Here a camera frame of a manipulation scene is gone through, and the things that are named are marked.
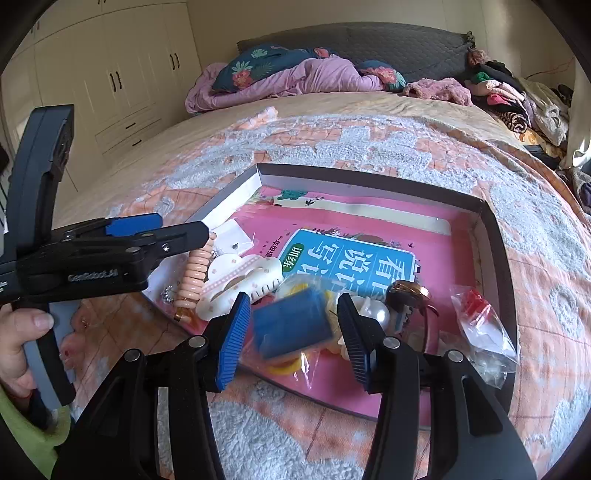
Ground red ball earrings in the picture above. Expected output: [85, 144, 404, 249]
[450, 285, 518, 365]

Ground silver bracelet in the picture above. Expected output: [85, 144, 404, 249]
[436, 332, 518, 391]

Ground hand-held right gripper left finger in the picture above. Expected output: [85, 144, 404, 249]
[51, 292, 252, 480]

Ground brown strap wristwatch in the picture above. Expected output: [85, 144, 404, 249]
[385, 281, 444, 342]

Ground pile of clothes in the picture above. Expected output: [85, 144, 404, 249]
[464, 48, 578, 148]

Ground small blue box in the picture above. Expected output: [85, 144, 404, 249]
[252, 288, 334, 361]

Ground grey padded headboard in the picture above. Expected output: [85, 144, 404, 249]
[236, 25, 476, 84]

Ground white hair claw clip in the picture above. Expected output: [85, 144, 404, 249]
[196, 254, 283, 321]

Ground purple quilt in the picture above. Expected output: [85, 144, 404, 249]
[185, 56, 384, 114]

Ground pink and blue book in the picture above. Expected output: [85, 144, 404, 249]
[185, 187, 478, 421]

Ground large pearl hair ornament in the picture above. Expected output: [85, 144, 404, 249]
[325, 295, 393, 361]

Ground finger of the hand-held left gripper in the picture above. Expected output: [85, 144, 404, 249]
[69, 220, 209, 271]
[50, 213, 163, 241]

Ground dark floral pillow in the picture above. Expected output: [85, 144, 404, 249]
[212, 44, 333, 90]
[358, 60, 407, 90]

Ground person's left forearm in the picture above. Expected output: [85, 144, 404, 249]
[0, 388, 70, 476]

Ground yellow item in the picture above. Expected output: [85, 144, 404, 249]
[240, 272, 342, 374]

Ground pink fluffy cloth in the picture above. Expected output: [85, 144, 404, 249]
[402, 78, 474, 106]

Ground person's left hand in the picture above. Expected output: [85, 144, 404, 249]
[0, 307, 56, 400]

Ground orange patterned bed blanket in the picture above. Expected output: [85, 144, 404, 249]
[51, 113, 591, 480]

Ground cream wardrobe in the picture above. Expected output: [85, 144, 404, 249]
[0, 0, 204, 195]

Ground shallow dark cardboard box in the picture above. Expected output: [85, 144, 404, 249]
[141, 162, 520, 423]

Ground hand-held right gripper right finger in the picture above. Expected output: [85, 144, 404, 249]
[337, 293, 539, 480]

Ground cream curtain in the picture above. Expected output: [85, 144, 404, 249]
[566, 60, 591, 160]

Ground orange spiral hair tie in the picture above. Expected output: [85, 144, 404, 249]
[174, 233, 218, 324]

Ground white earring card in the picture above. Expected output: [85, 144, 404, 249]
[148, 219, 257, 305]

